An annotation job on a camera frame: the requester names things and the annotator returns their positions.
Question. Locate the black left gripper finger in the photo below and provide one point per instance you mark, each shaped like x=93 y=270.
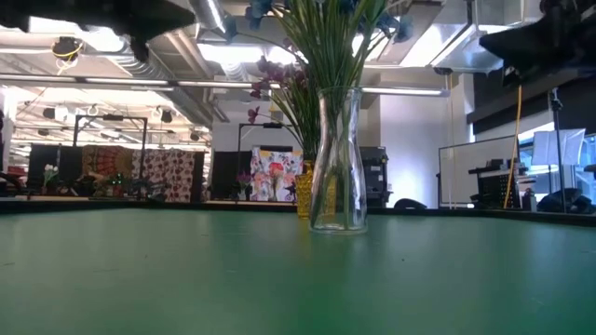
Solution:
x=172 y=16

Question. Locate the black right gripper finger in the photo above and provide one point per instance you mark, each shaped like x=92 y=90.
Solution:
x=500 y=46

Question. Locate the purple artificial flower bunch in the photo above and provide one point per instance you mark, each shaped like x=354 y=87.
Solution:
x=274 y=72

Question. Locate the distant white flowers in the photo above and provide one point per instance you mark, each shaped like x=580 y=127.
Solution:
x=50 y=170

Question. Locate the distant pink flowers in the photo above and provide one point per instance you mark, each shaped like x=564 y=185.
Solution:
x=244 y=179

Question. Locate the clear glass vase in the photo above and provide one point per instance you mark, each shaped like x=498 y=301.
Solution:
x=337 y=186

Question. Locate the yellow glass vase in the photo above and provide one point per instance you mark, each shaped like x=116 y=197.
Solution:
x=303 y=191

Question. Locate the long ceiling light tube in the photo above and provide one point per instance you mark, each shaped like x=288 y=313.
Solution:
x=139 y=81

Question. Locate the black light stand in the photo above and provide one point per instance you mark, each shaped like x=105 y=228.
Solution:
x=558 y=139

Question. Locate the short ceiling light tube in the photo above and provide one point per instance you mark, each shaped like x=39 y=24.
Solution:
x=405 y=91

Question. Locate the white reflector sheet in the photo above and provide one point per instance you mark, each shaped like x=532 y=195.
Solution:
x=572 y=146

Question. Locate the black shelf unit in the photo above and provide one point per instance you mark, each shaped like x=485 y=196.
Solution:
x=493 y=186

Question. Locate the orange mandala cloth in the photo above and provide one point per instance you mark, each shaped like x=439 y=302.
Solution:
x=107 y=160

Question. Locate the red white patterned cloth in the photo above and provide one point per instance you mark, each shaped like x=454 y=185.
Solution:
x=167 y=174

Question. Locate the black bag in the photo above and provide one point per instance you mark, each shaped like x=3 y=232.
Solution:
x=563 y=202

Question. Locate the black printer cabinet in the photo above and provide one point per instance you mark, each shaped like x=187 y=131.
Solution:
x=375 y=177

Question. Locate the black rounded object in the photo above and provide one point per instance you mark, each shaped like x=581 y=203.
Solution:
x=410 y=205

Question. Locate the colourful floral cloth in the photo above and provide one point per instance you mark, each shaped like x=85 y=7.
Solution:
x=274 y=172

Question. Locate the green table mat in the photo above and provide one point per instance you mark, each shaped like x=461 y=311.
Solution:
x=186 y=279

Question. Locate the silver ventilation duct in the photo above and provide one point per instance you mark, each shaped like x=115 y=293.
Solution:
x=186 y=104

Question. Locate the distant black rig frame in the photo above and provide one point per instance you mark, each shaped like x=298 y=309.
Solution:
x=112 y=117
x=272 y=124

